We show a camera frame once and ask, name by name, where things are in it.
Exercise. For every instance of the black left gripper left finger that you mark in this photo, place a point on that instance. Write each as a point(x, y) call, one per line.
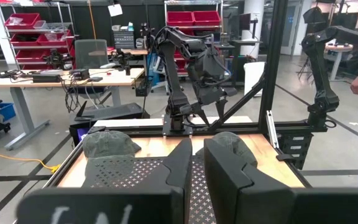
point(179, 168)

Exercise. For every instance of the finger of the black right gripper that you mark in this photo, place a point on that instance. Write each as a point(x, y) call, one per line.
point(221, 107)
point(203, 115)

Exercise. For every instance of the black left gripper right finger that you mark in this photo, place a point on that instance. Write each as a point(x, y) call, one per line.
point(225, 180)

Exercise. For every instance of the dark green cap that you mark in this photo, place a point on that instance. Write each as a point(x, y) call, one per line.
point(235, 143)
point(107, 143)

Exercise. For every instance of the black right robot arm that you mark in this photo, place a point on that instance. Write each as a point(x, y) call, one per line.
point(172, 77)

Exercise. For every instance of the small black robot arm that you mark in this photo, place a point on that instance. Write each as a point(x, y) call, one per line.
point(56, 59)
point(122, 59)

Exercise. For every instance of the white cabinet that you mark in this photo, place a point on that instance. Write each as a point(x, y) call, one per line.
point(253, 77)

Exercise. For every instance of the black perforated metal shelf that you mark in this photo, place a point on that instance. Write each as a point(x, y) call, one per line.
point(120, 174)

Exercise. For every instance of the red plastic bin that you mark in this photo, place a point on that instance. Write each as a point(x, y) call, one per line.
point(179, 18)
point(207, 18)
point(64, 42)
point(26, 18)
point(20, 42)
point(30, 56)

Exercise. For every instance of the black monitor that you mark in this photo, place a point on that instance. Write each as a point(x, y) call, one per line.
point(245, 21)

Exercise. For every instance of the black computer tower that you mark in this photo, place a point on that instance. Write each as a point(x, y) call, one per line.
point(113, 112)

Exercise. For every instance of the grey small parts drawer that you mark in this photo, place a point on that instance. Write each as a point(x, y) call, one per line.
point(123, 40)

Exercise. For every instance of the white paper tag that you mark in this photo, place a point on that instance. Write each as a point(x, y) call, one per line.
point(115, 10)

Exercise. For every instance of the grey office chair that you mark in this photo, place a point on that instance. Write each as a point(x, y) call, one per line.
point(92, 53)

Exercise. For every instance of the small black box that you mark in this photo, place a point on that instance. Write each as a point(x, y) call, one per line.
point(79, 74)

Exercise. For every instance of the white round table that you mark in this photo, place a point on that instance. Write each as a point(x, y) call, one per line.
point(339, 47)

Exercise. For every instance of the black power supply box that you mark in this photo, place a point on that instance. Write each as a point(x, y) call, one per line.
point(47, 77)

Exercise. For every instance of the blue plastic bin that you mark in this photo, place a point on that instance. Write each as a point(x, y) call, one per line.
point(5, 110)

